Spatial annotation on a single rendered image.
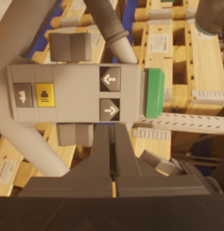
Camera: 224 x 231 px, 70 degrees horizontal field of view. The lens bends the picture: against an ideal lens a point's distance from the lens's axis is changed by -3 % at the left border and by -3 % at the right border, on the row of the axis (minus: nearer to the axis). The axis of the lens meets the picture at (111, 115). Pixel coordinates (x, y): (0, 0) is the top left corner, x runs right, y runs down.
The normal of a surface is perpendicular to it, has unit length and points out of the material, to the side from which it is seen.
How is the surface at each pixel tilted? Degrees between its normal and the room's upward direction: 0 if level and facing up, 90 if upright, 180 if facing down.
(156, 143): 90
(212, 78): 90
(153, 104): 74
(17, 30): 68
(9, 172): 90
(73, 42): 91
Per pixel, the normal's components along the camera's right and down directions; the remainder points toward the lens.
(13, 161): -0.18, -0.45
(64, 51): 0.31, 0.27
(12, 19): -0.08, 0.21
